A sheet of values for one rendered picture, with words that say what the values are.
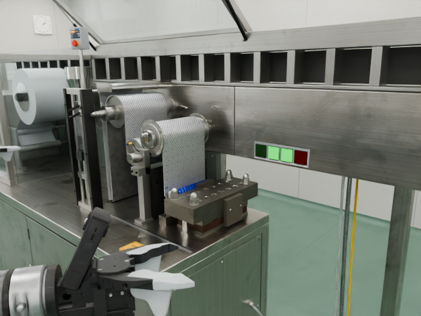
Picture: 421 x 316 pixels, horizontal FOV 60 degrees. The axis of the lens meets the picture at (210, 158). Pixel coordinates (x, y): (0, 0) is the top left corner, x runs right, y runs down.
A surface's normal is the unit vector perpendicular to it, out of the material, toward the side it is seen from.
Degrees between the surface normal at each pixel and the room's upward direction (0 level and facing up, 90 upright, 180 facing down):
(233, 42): 90
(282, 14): 90
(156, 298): 83
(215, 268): 90
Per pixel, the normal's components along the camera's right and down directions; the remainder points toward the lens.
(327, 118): -0.67, 0.19
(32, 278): 0.09, -0.79
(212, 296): 0.74, 0.15
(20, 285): 0.15, -0.59
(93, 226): 0.25, 0.10
